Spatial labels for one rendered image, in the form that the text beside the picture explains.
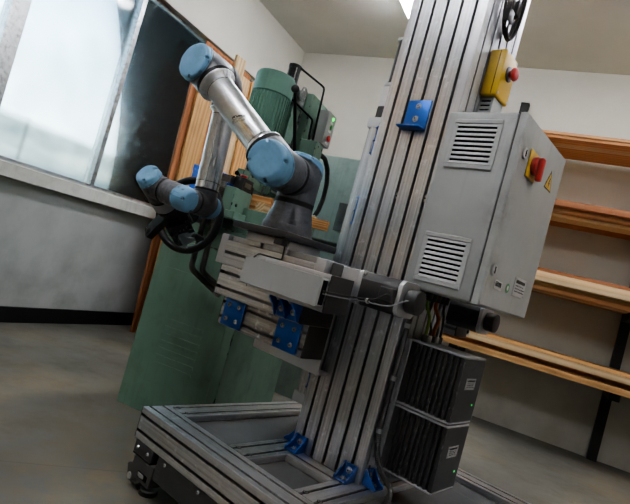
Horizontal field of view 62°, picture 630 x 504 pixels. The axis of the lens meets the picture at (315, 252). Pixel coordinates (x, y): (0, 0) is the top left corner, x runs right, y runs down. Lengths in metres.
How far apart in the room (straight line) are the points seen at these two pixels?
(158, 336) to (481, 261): 1.39
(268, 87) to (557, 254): 2.64
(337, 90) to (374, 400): 3.85
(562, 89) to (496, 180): 3.25
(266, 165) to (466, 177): 0.51
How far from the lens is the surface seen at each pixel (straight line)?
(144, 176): 1.63
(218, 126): 1.71
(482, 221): 1.30
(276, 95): 2.29
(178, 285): 2.18
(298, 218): 1.47
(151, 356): 2.25
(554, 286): 3.66
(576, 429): 4.20
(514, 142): 1.34
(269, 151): 1.38
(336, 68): 5.07
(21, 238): 3.28
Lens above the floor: 0.74
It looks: 2 degrees up
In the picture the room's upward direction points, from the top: 15 degrees clockwise
